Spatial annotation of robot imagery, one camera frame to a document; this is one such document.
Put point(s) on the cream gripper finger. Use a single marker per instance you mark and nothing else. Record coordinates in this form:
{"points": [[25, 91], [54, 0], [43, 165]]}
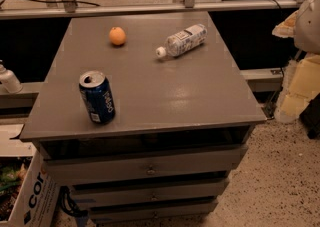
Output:
{"points": [[286, 28], [301, 84]]}

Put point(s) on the orange fruit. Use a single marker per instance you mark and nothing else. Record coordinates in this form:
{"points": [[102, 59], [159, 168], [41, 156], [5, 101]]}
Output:
{"points": [[117, 36]]}

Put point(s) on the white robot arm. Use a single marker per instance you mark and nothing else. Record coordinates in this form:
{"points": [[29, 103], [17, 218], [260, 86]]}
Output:
{"points": [[307, 28]]}

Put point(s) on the blue pepsi can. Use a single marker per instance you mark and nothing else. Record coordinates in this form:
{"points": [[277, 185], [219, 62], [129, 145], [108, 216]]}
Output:
{"points": [[97, 96]]}

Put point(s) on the clear plastic water bottle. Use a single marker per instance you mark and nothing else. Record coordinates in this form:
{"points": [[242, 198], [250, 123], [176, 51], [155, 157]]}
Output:
{"points": [[182, 42]]}

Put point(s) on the bottom grey drawer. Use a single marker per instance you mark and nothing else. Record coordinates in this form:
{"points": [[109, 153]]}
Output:
{"points": [[153, 210]]}

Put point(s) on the grey drawer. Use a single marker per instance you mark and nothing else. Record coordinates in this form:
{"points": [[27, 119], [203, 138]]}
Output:
{"points": [[150, 193], [153, 210], [134, 167]]}

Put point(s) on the grey drawer cabinet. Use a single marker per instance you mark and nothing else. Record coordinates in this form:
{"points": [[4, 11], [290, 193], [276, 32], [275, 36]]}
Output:
{"points": [[198, 100]]}

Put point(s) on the top grey drawer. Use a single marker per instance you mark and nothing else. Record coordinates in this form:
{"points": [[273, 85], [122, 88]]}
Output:
{"points": [[134, 167]]}

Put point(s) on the middle grey drawer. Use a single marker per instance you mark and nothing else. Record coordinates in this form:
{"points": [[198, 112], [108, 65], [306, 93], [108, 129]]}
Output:
{"points": [[150, 193]]}

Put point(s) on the white spray bottle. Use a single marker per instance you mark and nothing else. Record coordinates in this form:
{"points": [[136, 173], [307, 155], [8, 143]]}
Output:
{"points": [[9, 80]]}

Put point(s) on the white cardboard box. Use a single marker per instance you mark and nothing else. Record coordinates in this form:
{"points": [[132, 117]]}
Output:
{"points": [[28, 194]]}

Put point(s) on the metal frame rail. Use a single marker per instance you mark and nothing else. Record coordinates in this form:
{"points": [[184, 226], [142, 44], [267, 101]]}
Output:
{"points": [[233, 5]]}

